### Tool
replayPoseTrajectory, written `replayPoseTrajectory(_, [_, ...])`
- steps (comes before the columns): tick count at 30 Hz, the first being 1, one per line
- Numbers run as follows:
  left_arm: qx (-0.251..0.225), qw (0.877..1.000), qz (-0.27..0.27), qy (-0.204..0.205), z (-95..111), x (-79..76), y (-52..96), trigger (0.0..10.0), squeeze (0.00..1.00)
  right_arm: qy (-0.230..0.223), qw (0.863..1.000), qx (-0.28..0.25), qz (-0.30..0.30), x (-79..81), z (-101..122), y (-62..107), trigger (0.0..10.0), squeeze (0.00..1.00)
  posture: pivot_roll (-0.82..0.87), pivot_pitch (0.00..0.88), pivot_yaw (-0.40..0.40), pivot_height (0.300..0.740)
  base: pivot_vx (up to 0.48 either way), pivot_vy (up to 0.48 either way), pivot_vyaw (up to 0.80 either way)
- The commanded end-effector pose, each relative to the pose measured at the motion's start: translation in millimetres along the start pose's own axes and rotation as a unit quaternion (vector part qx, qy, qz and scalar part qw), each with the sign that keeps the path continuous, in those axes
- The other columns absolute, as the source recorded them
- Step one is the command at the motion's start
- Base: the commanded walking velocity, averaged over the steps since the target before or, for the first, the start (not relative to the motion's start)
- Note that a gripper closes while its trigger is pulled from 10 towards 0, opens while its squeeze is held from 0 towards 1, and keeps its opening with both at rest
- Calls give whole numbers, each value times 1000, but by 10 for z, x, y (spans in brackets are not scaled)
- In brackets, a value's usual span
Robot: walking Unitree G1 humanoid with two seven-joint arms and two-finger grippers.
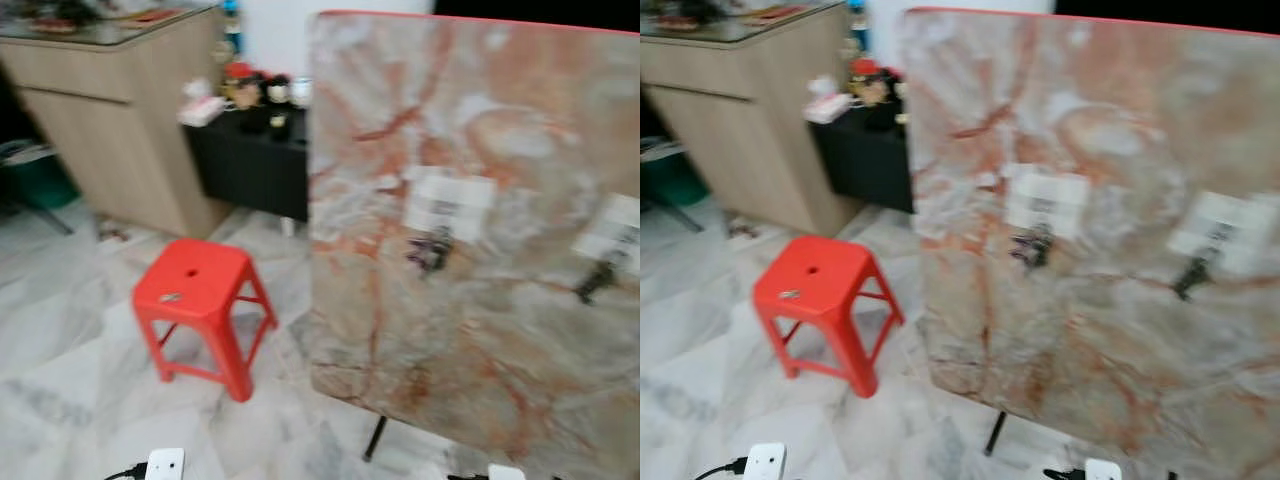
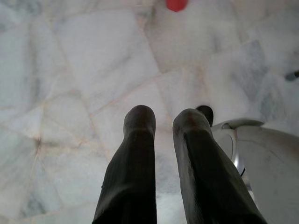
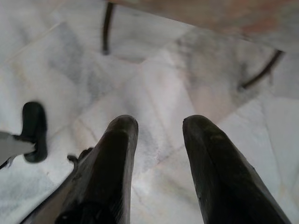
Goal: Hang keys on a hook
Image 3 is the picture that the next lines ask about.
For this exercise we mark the dark furniture leg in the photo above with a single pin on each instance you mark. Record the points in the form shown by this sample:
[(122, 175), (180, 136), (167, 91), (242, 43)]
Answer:
[(106, 30)]

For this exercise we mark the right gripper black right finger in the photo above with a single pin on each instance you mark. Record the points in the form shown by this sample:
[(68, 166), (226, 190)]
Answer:
[(224, 177)]

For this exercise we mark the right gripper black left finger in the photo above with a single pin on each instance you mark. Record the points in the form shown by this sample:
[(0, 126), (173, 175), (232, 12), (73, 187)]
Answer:
[(102, 177)]

